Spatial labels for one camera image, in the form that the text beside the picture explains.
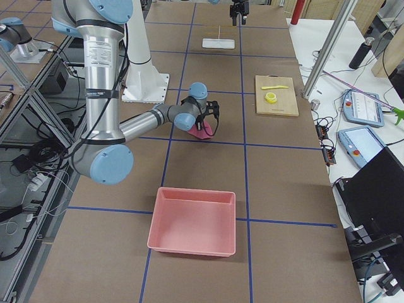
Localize magenta wiping cloth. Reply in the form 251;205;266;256
187;122;214;140

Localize bamboo cutting board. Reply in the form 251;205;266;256
255;75;299;117

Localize black water bottle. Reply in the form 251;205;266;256
348;37;375;69

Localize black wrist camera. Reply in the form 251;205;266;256
205;100;220;120

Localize red cylinder object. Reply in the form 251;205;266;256
290;0;306;25

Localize aluminium frame post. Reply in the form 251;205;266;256
302;0;358;99

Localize yellow lemon slices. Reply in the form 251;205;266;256
264;92;277;104

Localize pink plastic bin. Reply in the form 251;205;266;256
147;187;236;257

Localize yellow plastic knife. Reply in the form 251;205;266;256
261;85;289;90

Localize metal grabber pole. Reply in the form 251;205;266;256
321;69;404;126

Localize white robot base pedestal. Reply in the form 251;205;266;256
122;1;170;104

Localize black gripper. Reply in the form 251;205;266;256
196;114;205;130

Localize white rectangular tray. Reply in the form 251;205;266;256
202;38;235;49

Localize blue teach pendant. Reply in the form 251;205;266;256
337;126;386;169
343;90;384;128

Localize black monitor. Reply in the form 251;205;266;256
336;147;403;239

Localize blue teach pendant far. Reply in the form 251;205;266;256
343;90;384;128

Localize blue teach pendant near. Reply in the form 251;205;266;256
337;126;386;169

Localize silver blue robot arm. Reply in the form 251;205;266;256
51;1;208;185

